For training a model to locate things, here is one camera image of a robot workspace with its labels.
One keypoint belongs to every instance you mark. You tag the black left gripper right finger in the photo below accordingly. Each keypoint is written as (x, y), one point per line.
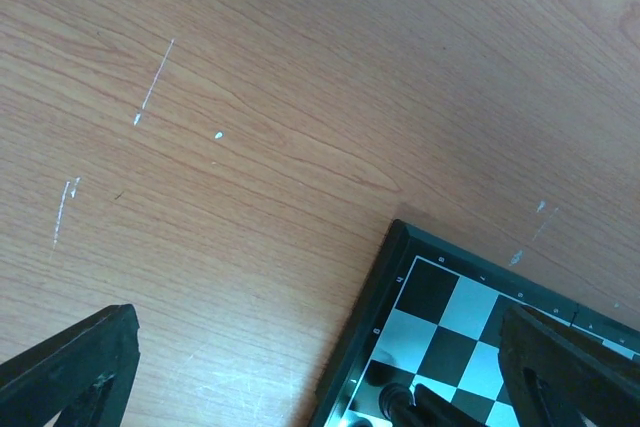
(556, 376)

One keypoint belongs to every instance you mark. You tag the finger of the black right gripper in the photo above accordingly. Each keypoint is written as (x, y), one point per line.
(426, 408)

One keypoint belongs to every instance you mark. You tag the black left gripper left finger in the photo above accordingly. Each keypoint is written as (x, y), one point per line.
(82, 376)

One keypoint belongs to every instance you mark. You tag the black chess piece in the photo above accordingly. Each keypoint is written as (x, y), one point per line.
(395, 403)
(359, 422)

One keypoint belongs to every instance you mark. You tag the black and white chessboard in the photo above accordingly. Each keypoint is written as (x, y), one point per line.
(430, 313)

